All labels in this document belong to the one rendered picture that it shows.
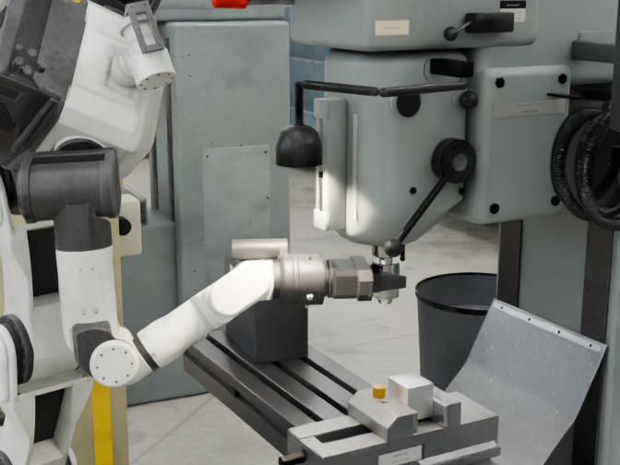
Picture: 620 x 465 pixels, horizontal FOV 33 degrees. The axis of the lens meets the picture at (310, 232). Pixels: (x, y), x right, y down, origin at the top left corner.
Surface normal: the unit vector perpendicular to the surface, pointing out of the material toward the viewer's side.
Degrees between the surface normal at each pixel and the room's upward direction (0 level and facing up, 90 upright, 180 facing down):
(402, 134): 90
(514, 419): 44
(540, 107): 90
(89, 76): 58
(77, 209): 84
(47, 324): 81
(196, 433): 0
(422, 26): 90
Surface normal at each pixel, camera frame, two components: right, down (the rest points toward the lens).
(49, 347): 0.65, 0.03
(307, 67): -0.88, 0.11
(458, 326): -0.49, 0.27
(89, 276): 0.23, 0.16
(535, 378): -0.78, -0.35
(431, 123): 0.48, 0.21
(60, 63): 0.56, -0.36
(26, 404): 0.65, 0.30
